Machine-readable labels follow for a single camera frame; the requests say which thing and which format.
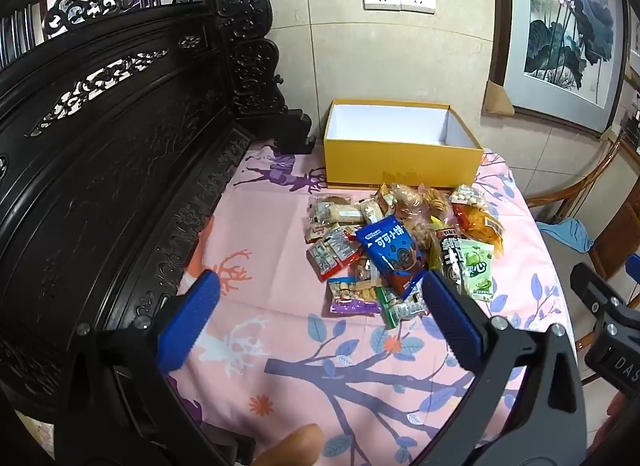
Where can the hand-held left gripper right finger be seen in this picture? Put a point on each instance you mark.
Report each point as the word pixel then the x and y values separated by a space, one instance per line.
pixel 450 321

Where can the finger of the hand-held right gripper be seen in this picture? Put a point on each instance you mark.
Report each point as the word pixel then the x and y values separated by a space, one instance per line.
pixel 634 278
pixel 592 291

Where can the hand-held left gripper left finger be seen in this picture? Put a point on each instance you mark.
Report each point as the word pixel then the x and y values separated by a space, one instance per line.
pixel 192 316

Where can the pile of mixed snack packets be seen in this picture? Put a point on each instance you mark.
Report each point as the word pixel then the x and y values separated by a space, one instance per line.
pixel 395 251

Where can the yellow cardboard box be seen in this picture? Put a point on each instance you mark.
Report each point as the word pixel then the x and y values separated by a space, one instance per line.
pixel 400 160

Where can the person's left hand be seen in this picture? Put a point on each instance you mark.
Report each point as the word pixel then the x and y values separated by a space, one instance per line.
pixel 295 448

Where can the blue cloth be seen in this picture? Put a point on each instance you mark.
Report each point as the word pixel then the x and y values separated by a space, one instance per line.
pixel 567 236

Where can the wooden chair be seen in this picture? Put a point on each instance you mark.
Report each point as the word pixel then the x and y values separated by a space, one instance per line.
pixel 580 180

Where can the pink printed tablecloth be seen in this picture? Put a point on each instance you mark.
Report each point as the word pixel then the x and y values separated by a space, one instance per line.
pixel 280 226

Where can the dark carved wooden furniture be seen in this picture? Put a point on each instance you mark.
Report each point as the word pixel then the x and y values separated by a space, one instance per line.
pixel 100 170

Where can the framed lotus painting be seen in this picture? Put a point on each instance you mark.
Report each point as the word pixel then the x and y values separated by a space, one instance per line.
pixel 565 20

